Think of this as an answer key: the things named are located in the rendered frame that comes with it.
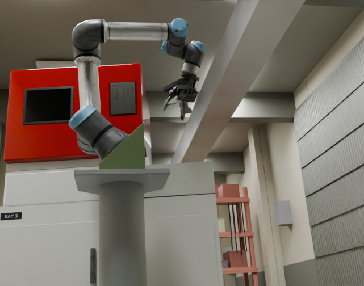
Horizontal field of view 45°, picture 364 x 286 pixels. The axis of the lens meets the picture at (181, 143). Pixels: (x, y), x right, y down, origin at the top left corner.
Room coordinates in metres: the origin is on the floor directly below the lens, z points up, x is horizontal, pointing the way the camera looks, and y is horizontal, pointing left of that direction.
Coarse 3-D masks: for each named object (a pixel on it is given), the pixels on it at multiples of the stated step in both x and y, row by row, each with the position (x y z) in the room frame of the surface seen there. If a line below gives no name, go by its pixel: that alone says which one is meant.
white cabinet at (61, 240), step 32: (0, 224) 1.85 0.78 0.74; (32, 224) 1.85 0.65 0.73; (64, 224) 1.85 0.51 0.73; (96, 224) 1.86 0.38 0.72; (160, 224) 1.86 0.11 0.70; (192, 224) 1.86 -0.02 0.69; (0, 256) 1.85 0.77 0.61; (32, 256) 1.85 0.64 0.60; (64, 256) 1.85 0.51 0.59; (96, 256) 1.86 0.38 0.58; (160, 256) 1.86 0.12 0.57; (192, 256) 1.86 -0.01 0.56
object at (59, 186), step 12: (12, 180) 1.85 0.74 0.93; (24, 180) 1.85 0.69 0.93; (36, 180) 1.85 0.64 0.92; (48, 180) 1.86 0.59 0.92; (60, 180) 1.86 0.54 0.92; (72, 180) 1.86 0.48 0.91; (12, 192) 1.85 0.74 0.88; (24, 192) 1.85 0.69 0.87; (36, 192) 1.85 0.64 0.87; (48, 192) 1.86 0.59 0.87; (60, 192) 1.86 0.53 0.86; (72, 192) 1.86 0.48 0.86; (84, 192) 1.86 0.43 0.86; (12, 204) 1.85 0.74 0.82; (24, 204) 1.85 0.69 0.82
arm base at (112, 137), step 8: (104, 128) 1.52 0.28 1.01; (112, 128) 1.53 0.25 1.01; (96, 136) 1.52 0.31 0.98; (104, 136) 1.51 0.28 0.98; (112, 136) 1.51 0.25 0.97; (120, 136) 1.52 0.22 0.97; (96, 144) 1.53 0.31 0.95; (104, 144) 1.52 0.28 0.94; (112, 144) 1.51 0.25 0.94; (104, 152) 1.54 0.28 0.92
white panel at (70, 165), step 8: (72, 160) 2.48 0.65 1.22; (80, 160) 2.48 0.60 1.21; (88, 160) 2.48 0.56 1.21; (96, 160) 2.48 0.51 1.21; (8, 168) 2.47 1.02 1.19; (16, 168) 2.47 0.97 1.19; (24, 168) 2.48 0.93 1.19; (32, 168) 2.48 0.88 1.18; (40, 168) 2.48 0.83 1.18; (48, 168) 2.48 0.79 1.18; (56, 168) 2.48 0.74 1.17; (64, 168) 2.48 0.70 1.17; (72, 168) 2.48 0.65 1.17; (80, 168) 2.48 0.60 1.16; (88, 168) 2.48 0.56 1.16; (96, 168) 2.48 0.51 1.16
